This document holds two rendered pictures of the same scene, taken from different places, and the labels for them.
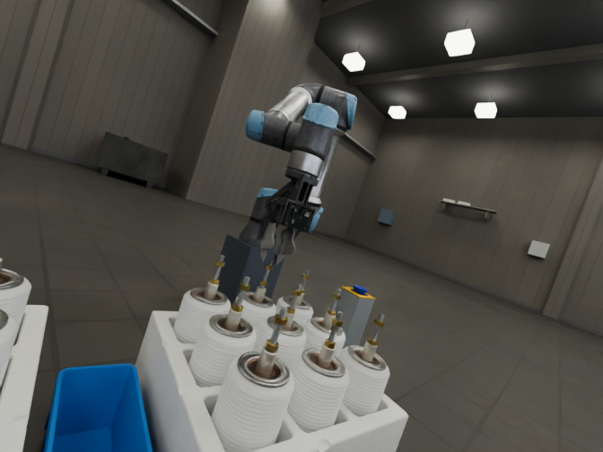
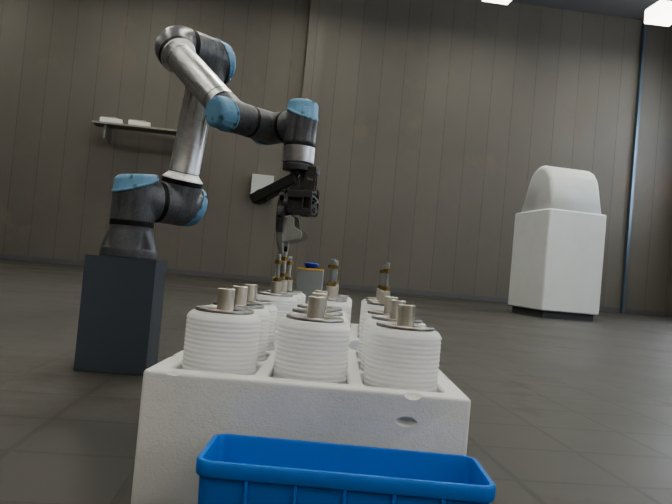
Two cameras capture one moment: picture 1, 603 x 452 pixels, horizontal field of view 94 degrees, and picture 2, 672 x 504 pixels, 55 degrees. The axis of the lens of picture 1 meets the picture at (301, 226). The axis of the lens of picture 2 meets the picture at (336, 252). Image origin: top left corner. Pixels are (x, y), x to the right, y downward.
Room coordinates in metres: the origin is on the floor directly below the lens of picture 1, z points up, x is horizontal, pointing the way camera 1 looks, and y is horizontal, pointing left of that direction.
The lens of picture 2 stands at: (-0.43, 1.11, 0.32)
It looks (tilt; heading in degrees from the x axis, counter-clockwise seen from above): 2 degrees up; 310
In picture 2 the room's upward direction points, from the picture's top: 5 degrees clockwise
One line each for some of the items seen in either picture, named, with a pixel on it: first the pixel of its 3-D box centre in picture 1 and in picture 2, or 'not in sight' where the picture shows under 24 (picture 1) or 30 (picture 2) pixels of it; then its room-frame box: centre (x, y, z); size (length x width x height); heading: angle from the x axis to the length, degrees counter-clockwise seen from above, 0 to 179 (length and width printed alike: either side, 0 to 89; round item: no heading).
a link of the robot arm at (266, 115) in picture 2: (309, 143); (267, 127); (0.73, 0.05, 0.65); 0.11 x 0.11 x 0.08; 88
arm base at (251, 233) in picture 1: (260, 231); (130, 239); (1.13, 0.15, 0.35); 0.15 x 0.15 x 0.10
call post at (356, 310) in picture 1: (340, 343); (305, 325); (0.79, -0.21, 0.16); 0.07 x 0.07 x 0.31; 38
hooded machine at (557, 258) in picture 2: not in sight; (556, 242); (2.42, -6.10, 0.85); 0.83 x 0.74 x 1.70; 139
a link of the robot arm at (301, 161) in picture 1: (305, 167); (298, 157); (0.63, 0.03, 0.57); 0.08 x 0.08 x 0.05
